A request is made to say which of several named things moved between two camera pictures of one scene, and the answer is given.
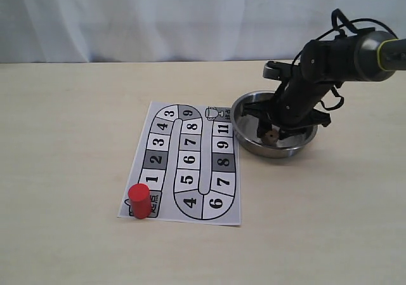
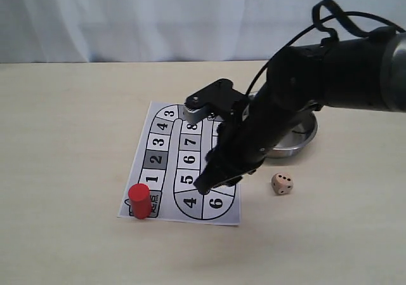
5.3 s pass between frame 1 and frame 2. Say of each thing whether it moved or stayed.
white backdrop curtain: stayed
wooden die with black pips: moved
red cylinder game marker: stayed
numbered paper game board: stayed
